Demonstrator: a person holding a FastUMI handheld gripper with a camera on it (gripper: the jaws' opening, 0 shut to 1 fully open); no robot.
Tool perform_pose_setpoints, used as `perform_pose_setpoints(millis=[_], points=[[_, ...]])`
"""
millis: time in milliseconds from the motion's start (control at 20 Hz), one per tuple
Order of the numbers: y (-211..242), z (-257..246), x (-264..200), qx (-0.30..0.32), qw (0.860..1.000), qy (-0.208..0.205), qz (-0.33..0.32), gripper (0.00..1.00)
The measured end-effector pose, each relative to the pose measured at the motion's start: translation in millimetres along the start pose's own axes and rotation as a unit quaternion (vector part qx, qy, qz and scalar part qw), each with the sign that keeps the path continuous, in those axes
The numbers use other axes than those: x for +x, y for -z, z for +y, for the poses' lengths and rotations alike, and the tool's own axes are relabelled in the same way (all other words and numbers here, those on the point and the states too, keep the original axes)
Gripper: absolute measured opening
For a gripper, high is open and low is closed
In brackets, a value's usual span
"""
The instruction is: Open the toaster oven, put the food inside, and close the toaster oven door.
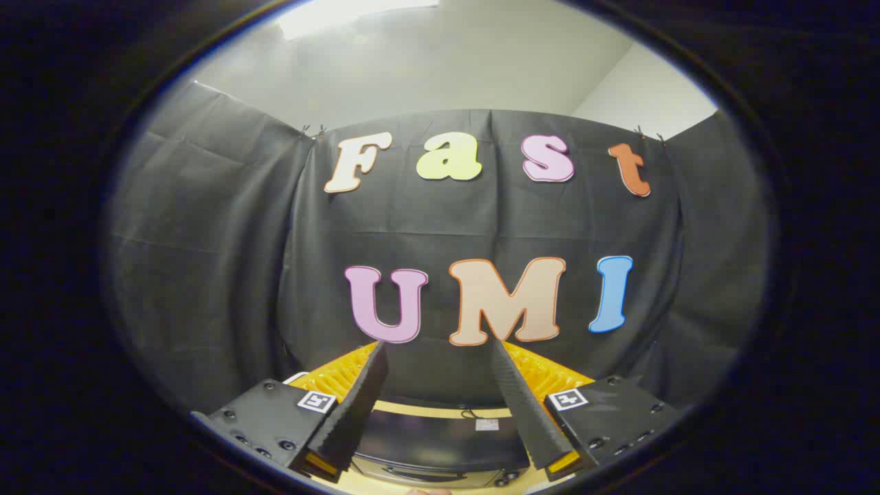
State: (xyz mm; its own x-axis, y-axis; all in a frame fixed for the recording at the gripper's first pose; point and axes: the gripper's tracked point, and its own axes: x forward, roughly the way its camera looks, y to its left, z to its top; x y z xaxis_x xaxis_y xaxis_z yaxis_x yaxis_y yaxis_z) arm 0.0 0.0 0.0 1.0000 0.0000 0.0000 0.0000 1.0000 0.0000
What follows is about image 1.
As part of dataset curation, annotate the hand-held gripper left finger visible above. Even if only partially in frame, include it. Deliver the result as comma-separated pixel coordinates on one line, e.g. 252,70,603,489
189,342,391,482

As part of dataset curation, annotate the black toaster oven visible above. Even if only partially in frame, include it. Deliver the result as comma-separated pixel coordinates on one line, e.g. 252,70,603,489
351,399,531,490

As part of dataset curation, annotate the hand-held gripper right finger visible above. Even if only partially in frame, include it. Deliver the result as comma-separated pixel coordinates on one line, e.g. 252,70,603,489
489,337,681,482

